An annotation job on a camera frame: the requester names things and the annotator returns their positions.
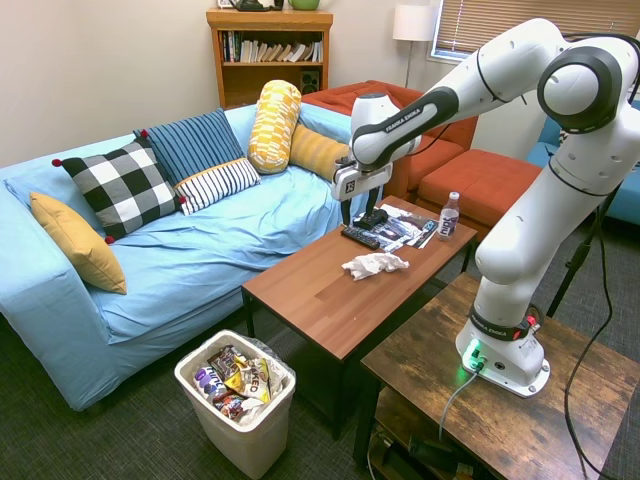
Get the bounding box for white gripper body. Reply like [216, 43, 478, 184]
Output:
[332, 156, 394, 204]

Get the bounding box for white tissue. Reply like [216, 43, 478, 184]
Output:
[341, 252, 412, 283]

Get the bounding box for white plastic trash bin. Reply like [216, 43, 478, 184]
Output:
[173, 329, 297, 480]

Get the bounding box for black game controller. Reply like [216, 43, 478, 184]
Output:
[353, 209, 389, 232]

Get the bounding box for black remote control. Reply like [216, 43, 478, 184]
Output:
[340, 225, 382, 251]

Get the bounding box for magazine with snowy cover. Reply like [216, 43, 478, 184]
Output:
[372, 201, 427, 252]

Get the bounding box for yellow striped bolster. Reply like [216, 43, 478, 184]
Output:
[288, 123, 351, 182]

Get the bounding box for business magazine with large letters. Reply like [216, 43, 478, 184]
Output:
[402, 214, 441, 250]

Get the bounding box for clear water bottle purple label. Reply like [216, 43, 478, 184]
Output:
[437, 191, 462, 243]

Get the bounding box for reddish wooden coffee table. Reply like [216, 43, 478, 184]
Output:
[241, 195, 479, 442]

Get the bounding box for orange upholstered couch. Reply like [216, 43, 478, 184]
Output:
[301, 79, 479, 202]

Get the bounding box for yellow white patterned bolster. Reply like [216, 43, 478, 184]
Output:
[246, 79, 303, 175]

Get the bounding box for orange upholstered ottoman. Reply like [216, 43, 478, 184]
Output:
[415, 148, 544, 242]

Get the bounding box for navy white striped pillow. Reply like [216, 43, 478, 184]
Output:
[173, 157, 262, 217]

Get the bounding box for light blue covered sofa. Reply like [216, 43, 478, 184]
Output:
[0, 102, 352, 413]

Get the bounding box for row of books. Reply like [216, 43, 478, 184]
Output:
[221, 30, 324, 64]

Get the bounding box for blue striped pillow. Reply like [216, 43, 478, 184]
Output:
[132, 107, 246, 187]

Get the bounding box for white shade floor lamp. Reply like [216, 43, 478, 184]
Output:
[391, 4, 440, 90]

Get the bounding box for wooden bookshelf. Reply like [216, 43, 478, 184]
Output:
[205, 8, 335, 111]

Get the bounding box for wooden window blinds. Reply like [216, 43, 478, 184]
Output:
[430, 0, 640, 62]

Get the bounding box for yellow chips bag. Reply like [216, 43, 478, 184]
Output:
[224, 355, 272, 403]

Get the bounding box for black tripod stand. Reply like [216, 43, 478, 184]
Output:
[545, 197, 609, 318]

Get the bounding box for purple drink package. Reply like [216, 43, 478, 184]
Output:
[193, 366, 227, 397]

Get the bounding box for black white checkered pillow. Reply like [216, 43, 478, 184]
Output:
[51, 128, 189, 245]

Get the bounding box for blue upholstered chair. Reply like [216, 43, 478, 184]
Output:
[524, 97, 640, 227]

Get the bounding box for black device under table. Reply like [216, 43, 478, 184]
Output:
[407, 433, 459, 460]

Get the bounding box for rustic brown robot table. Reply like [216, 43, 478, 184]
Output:
[351, 271, 640, 480]

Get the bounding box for mustard yellow pillow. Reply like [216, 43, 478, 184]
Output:
[28, 191, 128, 296]

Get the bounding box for grey base cable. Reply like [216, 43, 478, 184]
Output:
[438, 368, 482, 442]

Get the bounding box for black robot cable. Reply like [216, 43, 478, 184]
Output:
[562, 32, 640, 480]

